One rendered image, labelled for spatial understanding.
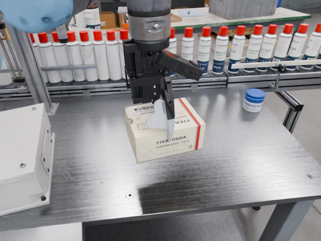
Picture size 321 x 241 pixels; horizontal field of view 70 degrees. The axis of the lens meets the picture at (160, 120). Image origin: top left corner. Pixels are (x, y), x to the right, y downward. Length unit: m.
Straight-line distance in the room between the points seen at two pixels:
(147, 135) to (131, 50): 0.17
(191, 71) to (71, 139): 0.49
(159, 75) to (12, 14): 0.25
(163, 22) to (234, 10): 2.20
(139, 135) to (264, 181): 0.38
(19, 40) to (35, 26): 0.59
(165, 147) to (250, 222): 1.19
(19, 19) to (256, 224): 1.55
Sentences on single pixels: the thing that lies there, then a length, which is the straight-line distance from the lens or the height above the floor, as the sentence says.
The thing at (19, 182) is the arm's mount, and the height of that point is 0.92.
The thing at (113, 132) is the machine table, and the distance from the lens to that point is 0.81.
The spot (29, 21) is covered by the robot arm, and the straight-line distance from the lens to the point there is 0.32.
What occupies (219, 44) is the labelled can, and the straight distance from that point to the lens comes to 1.06.
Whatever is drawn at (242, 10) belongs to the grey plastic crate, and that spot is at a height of 0.87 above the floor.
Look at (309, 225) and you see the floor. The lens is 1.78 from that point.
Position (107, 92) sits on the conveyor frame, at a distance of 1.04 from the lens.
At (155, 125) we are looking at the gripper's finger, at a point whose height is 1.05.
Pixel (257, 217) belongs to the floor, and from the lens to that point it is 1.67.
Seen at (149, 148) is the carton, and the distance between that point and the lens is 0.51.
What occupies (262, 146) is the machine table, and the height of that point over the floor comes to 0.83.
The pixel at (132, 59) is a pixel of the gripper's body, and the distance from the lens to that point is 0.46.
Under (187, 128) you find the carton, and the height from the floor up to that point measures 1.02.
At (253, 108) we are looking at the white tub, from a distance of 0.96.
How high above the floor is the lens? 1.33
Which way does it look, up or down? 36 degrees down
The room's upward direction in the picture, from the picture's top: straight up
